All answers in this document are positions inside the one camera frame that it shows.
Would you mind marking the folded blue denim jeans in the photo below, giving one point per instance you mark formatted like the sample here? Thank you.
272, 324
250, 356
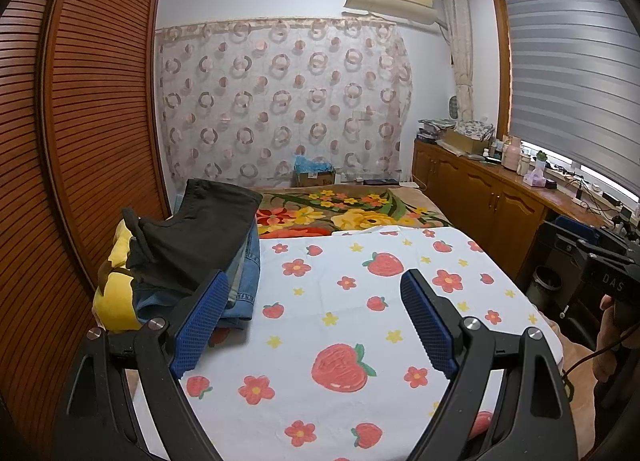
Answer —
245, 291

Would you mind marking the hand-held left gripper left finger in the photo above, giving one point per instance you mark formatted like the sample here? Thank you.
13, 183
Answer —
200, 326

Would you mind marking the black pants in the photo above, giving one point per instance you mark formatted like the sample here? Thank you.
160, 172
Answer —
200, 226

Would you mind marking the purple tissue box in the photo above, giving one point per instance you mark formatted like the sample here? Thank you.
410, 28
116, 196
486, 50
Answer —
535, 178

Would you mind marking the tied beige curtain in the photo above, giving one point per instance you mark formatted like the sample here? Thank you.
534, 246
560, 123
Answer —
460, 41

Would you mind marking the yellow garment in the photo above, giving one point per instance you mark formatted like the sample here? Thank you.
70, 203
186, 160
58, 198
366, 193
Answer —
117, 296

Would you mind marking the floral patterned pouch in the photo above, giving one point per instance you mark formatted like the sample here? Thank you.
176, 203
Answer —
475, 128

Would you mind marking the wooden cabinet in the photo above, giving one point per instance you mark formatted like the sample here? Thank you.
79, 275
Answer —
480, 196

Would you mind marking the grey trash bin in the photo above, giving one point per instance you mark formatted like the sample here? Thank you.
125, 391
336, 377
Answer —
542, 286

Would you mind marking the pink bottle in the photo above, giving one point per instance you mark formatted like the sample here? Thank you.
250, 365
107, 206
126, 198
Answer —
512, 156

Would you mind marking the open cardboard box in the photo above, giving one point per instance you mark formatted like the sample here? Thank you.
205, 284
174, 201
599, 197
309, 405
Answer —
465, 141

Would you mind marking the strawberry print white sheet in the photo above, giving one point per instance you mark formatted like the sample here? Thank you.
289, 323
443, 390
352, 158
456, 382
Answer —
350, 321

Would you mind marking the circle patterned curtain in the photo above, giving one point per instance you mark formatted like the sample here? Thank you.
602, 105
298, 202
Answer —
280, 101

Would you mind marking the person's right hand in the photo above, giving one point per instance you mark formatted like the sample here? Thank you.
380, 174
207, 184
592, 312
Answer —
607, 336

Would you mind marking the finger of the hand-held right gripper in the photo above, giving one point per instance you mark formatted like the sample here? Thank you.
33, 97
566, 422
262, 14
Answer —
575, 233
600, 251

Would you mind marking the wooden louvred wardrobe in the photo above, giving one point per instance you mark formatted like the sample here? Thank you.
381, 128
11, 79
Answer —
100, 91

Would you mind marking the pile of papers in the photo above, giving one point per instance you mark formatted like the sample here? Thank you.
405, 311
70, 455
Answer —
432, 128

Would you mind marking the grey striped window blind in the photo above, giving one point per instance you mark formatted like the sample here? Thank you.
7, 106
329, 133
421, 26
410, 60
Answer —
565, 71

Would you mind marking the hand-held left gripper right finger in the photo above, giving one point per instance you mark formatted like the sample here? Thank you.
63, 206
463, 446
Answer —
427, 321

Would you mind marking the floral blanket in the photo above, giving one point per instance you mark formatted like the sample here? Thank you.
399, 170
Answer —
325, 211

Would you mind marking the grey round fan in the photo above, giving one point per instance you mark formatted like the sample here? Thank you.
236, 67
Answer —
454, 108

